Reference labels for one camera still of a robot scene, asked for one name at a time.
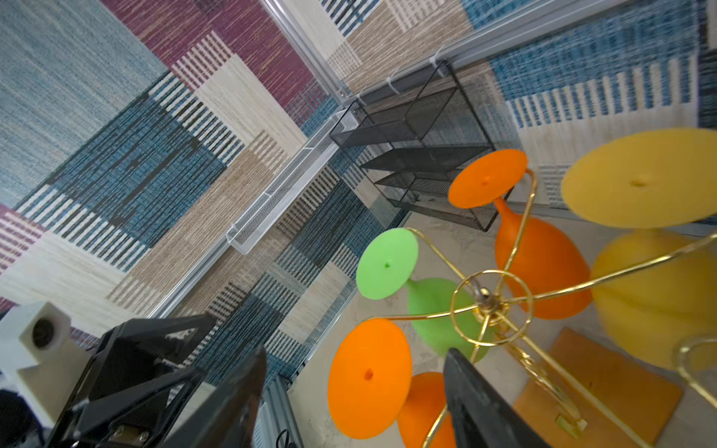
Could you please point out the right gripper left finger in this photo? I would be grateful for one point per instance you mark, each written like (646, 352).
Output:
(228, 416)

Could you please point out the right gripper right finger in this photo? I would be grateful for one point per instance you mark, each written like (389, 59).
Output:
(480, 416)

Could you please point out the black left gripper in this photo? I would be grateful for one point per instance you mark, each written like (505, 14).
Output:
(126, 403)

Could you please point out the yellow wine glass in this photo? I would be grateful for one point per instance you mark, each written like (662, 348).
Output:
(645, 184)

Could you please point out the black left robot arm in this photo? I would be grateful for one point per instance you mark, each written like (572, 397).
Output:
(20, 427)

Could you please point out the orange wooden rack base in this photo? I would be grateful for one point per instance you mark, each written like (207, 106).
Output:
(645, 401)

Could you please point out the green wine glass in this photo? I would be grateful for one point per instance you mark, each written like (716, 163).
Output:
(388, 264)

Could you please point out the front orange wine glass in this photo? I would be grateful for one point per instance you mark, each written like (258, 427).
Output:
(372, 386)

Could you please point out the orange wine glass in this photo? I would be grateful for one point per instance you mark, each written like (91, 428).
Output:
(547, 259)
(372, 386)

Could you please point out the back orange wine glass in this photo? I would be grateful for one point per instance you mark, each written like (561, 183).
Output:
(547, 259)

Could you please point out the black mesh shelf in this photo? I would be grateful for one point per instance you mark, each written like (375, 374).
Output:
(413, 145)

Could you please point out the gold wire glass rack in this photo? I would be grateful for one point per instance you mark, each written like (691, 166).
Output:
(496, 307)

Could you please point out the white mesh wall basket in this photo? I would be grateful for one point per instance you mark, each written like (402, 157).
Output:
(288, 185)

